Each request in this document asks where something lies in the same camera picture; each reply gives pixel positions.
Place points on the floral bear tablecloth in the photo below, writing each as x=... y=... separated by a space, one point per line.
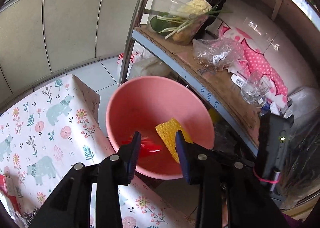
x=52 y=129

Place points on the black blender appliance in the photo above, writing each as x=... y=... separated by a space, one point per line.
x=210 y=5

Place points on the crumpled clear plastic bag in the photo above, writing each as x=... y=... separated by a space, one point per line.
x=219 y=54

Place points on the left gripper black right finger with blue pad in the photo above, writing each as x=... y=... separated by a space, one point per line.
x=248 y=204

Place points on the white bag on floor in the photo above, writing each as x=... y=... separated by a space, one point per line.
x=144 y=63

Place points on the pink polka dot cloth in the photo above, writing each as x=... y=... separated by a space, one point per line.
x=253 y=60

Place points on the pink plastic basin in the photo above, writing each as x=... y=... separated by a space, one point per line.
x=143 y=103

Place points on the grey kitchen cabinet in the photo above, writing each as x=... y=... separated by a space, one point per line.
x=43 y=38

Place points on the clear container with vegetables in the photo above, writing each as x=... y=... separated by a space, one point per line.
x=177 y=21

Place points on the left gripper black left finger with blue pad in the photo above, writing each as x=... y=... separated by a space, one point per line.
x=70 y=202

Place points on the black device with green light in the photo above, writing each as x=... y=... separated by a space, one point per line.
x=273 y=141

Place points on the clear drinking glass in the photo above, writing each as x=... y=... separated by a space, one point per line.
x=255 y=88

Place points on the yellow honeycomb sponge wrapper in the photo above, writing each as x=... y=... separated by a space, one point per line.
x=167 y=133

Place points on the cardboard-covered shelf board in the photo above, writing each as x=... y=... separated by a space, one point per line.
x=216 y=88

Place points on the steel shelf pole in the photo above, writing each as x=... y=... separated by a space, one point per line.
x=135 y=22

